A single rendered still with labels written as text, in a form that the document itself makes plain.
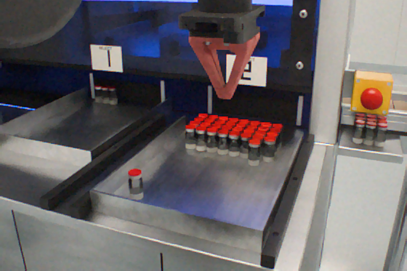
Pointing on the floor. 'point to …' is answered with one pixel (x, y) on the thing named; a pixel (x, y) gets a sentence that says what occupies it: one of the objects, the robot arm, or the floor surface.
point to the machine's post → (328, 87)
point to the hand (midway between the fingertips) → (224, 91)
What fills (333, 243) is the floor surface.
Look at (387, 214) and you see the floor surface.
